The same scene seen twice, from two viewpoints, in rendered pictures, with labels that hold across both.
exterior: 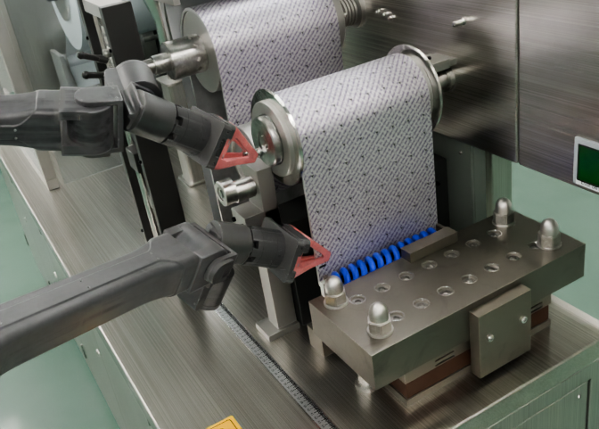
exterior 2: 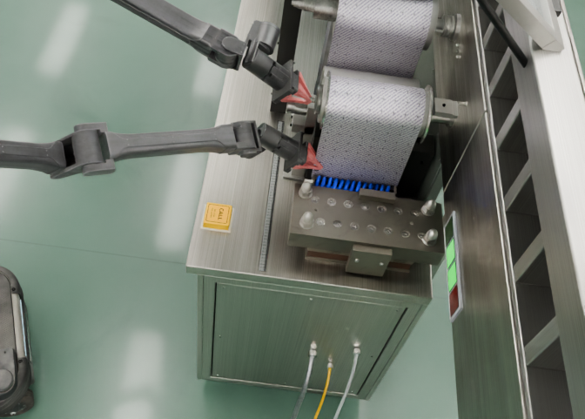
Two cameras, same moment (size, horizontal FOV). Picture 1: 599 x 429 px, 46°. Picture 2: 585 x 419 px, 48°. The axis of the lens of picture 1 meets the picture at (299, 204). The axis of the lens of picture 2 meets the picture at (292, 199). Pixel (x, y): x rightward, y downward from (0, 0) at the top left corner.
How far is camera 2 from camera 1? 0.88 m
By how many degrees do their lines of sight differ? 31
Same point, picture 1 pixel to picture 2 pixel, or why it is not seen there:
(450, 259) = (377, 212)
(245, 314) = not seen: hidden behind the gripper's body
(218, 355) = (255, 167)
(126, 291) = (190, 149)
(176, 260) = (224, 144)
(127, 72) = (262, 30)
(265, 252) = (281, 152)
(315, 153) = (333, 125)
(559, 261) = (422, 252)
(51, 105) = (209, 39)
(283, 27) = (386, 28)
